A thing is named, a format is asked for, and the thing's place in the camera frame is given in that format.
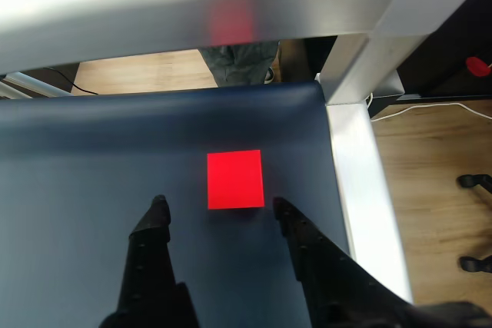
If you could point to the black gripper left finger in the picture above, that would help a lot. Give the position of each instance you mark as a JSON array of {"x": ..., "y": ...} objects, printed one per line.
[{"x": 146, "y": 266}]

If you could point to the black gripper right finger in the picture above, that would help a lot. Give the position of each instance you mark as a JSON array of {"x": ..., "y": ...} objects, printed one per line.
[{"x": 334, "y": 289}]

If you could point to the red round object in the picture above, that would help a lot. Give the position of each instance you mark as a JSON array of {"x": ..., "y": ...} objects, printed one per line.
[{"x": 476, "y": 67}]

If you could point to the person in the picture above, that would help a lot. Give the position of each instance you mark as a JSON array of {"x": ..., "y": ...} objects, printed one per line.
[{"x": 234, "y": 63}]

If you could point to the aluminium frame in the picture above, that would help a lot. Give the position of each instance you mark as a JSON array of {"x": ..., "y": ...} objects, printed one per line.
[{"x": 115, "y": 9}]

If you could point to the dark blue table mat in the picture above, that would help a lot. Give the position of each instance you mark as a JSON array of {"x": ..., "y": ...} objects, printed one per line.
[{"x": 96, "y": 159}]

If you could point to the red cube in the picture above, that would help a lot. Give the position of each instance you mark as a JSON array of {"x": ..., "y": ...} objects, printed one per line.
[{"x": 235, "y": 180}]

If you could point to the black cabinet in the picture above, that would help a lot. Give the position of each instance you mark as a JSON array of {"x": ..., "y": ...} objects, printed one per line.
[{"x": 442, "y": 67}]

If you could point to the aluminium rail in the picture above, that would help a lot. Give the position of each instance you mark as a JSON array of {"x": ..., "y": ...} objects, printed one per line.
[{"x": 23, "y": 84}]

